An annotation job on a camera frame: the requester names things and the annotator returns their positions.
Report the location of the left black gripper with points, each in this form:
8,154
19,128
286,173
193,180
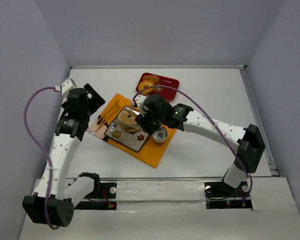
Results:
93,97

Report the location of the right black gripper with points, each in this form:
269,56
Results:
147,120

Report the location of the yellow ring donut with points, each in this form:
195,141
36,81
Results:
145,87

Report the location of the round bagel bread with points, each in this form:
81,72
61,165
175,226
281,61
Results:
127,118

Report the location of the sliced toast bread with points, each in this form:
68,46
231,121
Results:
132,128

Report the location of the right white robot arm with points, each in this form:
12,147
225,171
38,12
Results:
245,143

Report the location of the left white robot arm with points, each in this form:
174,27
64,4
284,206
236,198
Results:
52,203

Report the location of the brown croissant bread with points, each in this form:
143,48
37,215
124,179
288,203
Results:
152,78

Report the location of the orange placemat cloth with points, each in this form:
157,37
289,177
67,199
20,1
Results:
150,153

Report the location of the wooden fork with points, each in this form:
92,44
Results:
113,109

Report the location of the red lacquer tray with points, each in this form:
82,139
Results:
167,93

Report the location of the small metal cup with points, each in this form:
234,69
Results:
160,135

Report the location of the square floral ceramic plate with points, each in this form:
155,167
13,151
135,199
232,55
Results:
117,132

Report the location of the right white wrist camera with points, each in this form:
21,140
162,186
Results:
138,102

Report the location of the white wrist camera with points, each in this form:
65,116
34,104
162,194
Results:
65,87
138,102

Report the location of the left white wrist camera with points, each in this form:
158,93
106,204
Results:
65,87

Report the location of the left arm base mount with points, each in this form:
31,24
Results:
104,200

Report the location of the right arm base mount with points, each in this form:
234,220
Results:
219,196

